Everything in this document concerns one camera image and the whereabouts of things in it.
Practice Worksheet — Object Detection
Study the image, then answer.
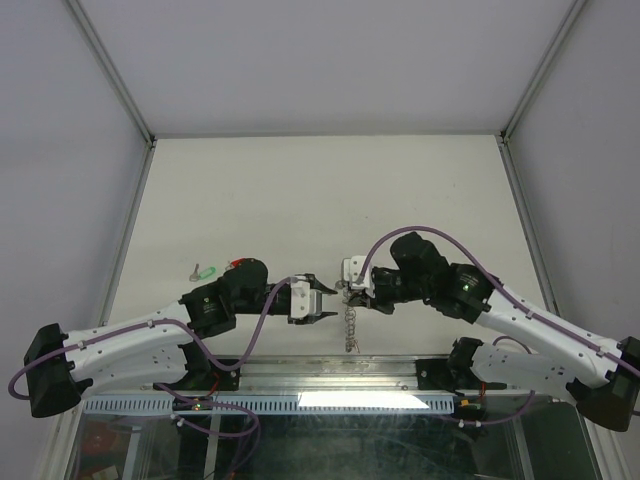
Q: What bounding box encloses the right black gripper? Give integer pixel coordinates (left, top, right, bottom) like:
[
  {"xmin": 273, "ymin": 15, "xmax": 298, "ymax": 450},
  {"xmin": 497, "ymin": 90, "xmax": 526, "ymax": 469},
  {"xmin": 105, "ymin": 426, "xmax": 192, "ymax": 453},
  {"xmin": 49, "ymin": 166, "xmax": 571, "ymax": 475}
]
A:
[{"xmin": 348, "ymin": 269, "xmax": 432, "ymax": 316}]

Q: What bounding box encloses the metal disc with keyrings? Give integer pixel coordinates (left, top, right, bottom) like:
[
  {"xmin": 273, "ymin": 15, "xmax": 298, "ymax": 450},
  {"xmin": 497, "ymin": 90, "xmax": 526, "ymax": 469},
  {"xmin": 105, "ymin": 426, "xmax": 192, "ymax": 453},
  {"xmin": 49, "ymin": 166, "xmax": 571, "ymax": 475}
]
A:
[{"xmin": 342, "ymin": 287, "xmax": 360, "ymax": 353}]

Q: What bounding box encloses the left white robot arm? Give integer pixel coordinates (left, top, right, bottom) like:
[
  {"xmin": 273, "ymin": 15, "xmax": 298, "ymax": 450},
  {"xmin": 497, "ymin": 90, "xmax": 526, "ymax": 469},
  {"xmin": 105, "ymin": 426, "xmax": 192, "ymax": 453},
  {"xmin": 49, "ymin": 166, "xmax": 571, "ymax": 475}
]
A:
[{"xmin": 20, "ymin": 258, "xmax": 335, "ymax": 418}]

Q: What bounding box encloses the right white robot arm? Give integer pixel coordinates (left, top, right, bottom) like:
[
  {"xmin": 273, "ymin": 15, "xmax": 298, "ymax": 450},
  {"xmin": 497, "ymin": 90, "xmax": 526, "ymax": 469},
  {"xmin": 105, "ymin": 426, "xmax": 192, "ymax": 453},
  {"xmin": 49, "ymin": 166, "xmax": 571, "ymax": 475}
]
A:
[{"xmin": 341, "ymin": 228, "xmax": 639, "ymax": 432}]

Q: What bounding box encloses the red tag key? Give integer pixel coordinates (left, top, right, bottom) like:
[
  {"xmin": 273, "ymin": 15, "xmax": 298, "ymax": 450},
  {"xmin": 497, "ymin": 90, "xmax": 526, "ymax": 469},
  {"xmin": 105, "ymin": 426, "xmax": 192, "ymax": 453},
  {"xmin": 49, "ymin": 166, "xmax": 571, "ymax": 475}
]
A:
[{"xmin": 225, "ymin": 258, "xmax": 245, "ymax": 271}]

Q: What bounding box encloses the green tag key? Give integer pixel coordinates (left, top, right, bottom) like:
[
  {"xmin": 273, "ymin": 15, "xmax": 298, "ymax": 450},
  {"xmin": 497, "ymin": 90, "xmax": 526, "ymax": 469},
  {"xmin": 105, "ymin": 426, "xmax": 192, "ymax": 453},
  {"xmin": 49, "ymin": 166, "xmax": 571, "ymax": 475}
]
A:
[{"xmin": 189, "ymin": 264, "xmax": 217, "ymax": 282}]

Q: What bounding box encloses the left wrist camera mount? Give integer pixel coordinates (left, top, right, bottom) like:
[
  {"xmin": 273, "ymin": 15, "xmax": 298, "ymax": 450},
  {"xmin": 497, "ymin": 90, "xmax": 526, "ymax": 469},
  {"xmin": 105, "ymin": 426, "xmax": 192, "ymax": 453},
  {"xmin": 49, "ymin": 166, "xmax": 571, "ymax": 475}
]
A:
[{"xmin": 287, "ymin": 273, "xmax": 321, "ymax": 321}]

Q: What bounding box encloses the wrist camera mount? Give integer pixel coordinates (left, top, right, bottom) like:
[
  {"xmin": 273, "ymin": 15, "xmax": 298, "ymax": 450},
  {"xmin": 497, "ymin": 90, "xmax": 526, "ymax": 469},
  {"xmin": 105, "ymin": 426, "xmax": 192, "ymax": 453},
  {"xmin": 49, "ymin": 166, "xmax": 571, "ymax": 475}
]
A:
[
  {"xmin": 287, "ymin": 273, "xmax": 321, "ymax": 321},
  {"xmin": 341, "ymin": 255, "xmax": 375, "ymax": 298}
]

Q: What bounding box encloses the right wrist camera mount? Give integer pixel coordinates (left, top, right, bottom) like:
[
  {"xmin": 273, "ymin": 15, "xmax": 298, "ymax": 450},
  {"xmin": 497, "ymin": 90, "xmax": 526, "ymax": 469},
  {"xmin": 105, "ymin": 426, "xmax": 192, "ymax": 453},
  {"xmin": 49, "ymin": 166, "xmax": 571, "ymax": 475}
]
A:
[{"xmin": 341, "ymin": 255, "xmax": 375, "ymax": 298}]

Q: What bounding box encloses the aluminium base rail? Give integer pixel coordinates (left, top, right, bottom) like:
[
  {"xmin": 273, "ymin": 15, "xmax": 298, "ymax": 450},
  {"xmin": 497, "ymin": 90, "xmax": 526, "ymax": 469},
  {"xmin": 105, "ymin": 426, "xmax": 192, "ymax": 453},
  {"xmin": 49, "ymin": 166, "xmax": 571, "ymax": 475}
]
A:
[{"xmin": 216, "ymin": 355, "xmax": 450, "ymax": 395}]

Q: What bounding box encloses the white slotted cable duct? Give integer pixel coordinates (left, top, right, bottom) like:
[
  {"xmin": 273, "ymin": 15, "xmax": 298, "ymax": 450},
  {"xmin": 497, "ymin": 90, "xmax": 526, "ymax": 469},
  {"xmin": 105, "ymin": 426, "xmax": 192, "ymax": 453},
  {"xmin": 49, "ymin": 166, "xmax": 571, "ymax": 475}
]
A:
[{"xmin": 83, "ymin": 391, "xmax": 455, "ymax": 417}]

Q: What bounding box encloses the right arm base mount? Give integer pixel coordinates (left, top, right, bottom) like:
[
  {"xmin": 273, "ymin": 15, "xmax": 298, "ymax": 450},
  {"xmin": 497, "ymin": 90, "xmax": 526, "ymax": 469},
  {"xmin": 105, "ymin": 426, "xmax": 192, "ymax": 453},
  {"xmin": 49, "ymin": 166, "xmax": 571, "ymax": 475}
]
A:
[{"xmin": 414, "ymin": 358, "xmax": 473, "ymax": 394}]

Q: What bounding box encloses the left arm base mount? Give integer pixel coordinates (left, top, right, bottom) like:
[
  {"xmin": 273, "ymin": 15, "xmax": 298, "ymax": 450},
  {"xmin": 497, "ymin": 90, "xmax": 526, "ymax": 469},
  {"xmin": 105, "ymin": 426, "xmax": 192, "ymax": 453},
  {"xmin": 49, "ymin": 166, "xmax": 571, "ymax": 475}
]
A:
[{"xmin": 176, "ymin": 359, "xmax": 241, "ymax": 393}]

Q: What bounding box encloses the aluminium frame post left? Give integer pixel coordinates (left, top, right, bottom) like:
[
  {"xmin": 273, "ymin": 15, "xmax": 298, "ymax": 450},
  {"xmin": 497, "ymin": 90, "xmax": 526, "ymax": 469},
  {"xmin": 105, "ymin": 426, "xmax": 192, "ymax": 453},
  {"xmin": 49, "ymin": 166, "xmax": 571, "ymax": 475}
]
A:
[{"xmin": 64, "ymin": 0, "xmax": 157, "ymax": 146}]

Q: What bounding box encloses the aluminium frame post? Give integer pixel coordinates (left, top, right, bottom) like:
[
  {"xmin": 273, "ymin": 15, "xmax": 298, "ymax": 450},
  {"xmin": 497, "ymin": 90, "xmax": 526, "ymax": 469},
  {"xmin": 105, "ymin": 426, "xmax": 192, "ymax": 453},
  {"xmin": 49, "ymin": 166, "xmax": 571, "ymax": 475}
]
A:
[
  {"xmin": 500, "ymin": 0, "xmax": 590, "ymax": 143},
  {"xmin": 64, "ymin": 0, "xmax": 157, "ymax": 146}
]

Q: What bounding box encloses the aluminium frame post right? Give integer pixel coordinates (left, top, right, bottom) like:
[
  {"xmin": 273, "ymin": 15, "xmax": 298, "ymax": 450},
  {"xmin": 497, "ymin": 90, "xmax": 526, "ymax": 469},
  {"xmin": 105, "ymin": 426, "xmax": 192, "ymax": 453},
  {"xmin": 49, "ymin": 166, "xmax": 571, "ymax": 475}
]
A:
[{"xmin": 500, "ymin": 0, "xmax": 590, "ymax": 143}]

